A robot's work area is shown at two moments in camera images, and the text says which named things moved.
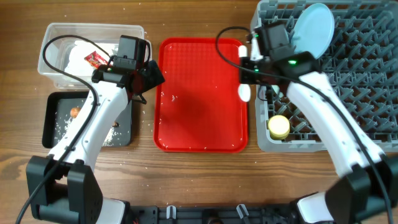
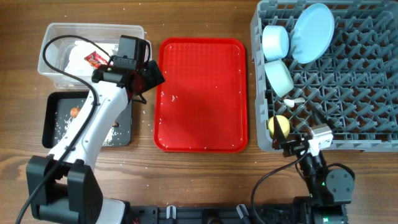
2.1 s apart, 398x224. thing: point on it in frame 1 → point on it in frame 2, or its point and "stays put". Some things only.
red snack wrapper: [96, 60] stays put
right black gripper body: [250, 72] → [292, 149]
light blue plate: [313, 30] stays put
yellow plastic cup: [278, 127] stays put
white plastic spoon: [244, 91] → [290, 102]
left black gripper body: [152, 77] stays put
